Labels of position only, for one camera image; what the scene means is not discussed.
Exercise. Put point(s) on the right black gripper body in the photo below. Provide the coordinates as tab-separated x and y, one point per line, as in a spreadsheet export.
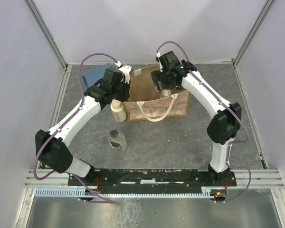
160	83

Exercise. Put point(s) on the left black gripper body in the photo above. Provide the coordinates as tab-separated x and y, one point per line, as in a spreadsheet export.
123	94

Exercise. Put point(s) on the brown canvas tote bag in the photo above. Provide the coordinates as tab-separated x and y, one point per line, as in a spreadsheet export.
145	103

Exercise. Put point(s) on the clear bottle black cap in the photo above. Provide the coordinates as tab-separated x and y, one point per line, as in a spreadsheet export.
116	139

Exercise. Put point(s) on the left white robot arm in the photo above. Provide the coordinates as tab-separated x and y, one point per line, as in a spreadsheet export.
52	145

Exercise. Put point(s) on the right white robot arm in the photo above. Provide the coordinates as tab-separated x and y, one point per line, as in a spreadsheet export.
225	116

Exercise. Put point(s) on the blue cloth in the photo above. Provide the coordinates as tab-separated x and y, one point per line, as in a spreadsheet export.
92	75

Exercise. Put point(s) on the peach lotion bottle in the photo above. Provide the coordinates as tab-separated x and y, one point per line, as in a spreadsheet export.
118	110

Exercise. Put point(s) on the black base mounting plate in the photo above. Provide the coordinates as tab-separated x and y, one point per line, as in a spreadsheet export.
194	177

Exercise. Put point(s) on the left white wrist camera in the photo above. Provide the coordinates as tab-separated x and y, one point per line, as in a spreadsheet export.
126	70

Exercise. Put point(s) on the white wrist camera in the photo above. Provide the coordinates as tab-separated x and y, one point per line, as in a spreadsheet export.
158	55
126	70

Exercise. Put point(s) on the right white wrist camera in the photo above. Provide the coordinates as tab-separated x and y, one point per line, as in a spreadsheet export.
158	55

